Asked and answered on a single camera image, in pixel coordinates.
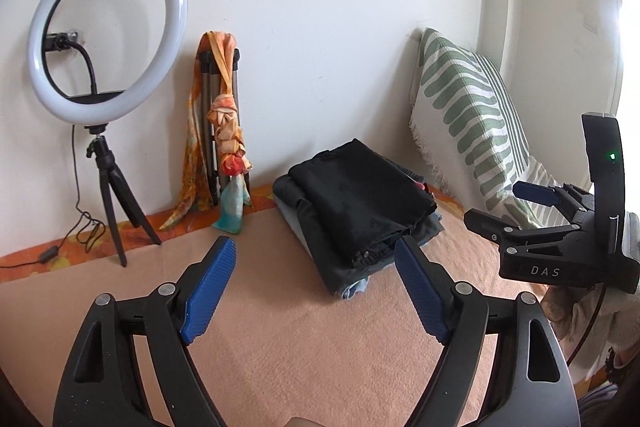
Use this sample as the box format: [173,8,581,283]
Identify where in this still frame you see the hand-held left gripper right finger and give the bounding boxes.
[394,236,581,427]

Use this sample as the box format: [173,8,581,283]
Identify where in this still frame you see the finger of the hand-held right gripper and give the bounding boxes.
[513,180,597,219]
[463,208,592,259]

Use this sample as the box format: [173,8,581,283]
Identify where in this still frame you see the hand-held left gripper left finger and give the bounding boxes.
[52,236,237,427]

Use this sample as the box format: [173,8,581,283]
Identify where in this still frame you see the black pants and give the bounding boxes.
[289,138,437,269]

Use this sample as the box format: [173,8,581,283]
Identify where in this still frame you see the person's right forearm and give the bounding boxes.
[575,292,640,390]

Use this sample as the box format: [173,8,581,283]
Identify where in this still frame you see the dark grey pants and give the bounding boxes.
[272,174,447,297]

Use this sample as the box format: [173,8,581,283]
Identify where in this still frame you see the person's right hand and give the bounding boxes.
[542,284,585,344]

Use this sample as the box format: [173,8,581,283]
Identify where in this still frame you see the beige blanket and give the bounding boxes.
[0,204,601,427]

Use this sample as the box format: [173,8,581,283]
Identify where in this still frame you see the orange patterned bedsheet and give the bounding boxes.
[0,183,472,284]

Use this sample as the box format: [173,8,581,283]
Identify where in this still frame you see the green striped pillow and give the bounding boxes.
[408,27,597,229]

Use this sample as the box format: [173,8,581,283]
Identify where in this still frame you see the black tripod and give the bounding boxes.
[83,124,163,268]

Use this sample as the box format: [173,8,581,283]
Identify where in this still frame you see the orange teal scarf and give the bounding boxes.
[158,29,254,236]

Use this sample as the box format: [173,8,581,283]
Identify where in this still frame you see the person's dark pleated clothing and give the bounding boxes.
[577,384,633,427]

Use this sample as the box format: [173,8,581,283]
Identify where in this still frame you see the grey tripod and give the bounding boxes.
[197,48,252,208]

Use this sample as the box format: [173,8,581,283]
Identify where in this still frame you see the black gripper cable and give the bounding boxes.
[564,281,612,360]

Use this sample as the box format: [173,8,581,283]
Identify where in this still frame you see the black ring light cable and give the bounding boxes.
[0,126,109,269]

